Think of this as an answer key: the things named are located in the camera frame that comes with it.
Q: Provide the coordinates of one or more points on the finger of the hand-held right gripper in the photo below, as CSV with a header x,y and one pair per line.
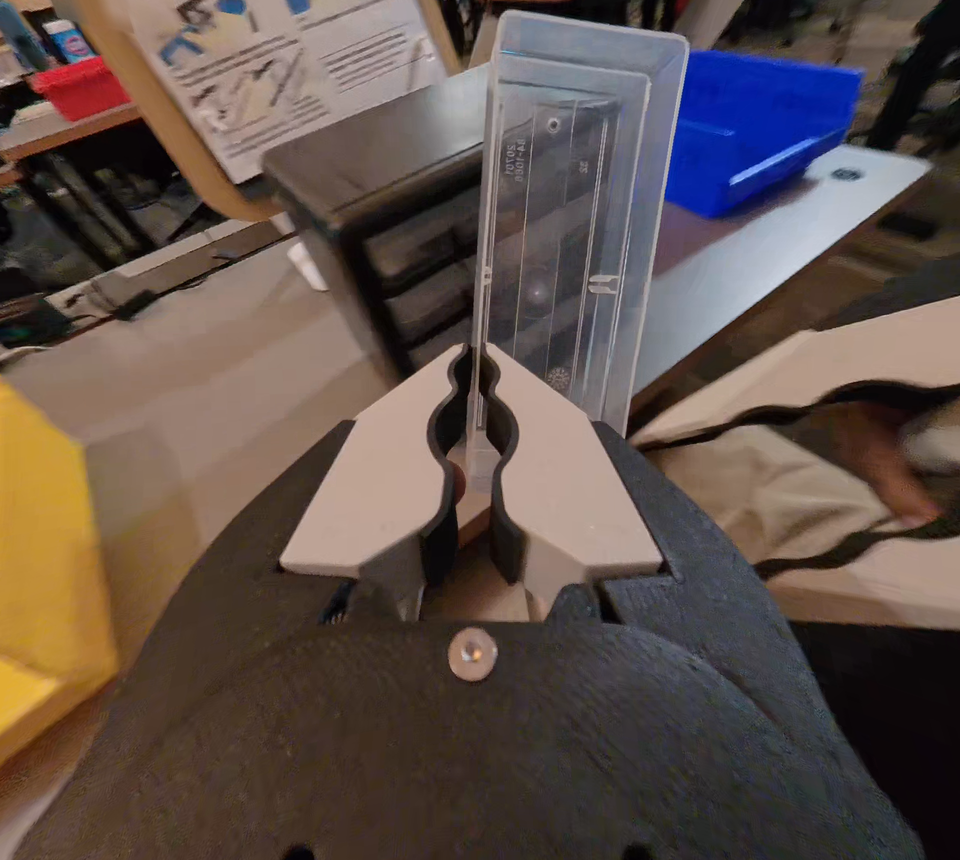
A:
x,y
825,365
862,582

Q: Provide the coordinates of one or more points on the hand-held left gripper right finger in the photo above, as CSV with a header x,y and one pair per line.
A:
x,y
577,500

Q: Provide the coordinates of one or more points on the printed poster board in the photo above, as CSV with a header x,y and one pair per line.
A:
x,y
262,12

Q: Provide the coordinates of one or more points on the wooden table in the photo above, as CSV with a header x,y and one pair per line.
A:
x,y
67,129

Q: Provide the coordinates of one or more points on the black drawer cabinet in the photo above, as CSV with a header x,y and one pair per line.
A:
x,y
360,162

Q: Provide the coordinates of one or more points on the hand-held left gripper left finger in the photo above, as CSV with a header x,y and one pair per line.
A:
x,y
367,500

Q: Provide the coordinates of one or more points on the blue plastic bin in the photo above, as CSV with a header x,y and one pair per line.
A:
x,y
750,125

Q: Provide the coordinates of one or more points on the red plastic bin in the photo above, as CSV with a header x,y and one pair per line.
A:
x,y
82,91

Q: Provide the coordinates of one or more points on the person's right hand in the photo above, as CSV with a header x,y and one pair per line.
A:
x,y
877,455

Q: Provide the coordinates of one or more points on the person's beige pants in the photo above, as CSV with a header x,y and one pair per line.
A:
x,y
750,485

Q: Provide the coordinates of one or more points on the rows of small cabinet drawers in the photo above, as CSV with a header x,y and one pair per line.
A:
x,y
420,297

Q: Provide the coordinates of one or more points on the yellow plastic bin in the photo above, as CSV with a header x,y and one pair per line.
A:
x,y
45,537

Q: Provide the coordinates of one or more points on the clear plastic drawer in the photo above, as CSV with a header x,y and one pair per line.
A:
x,y
540,215

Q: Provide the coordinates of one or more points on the grey desk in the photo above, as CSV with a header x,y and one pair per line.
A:
x,y
225,387

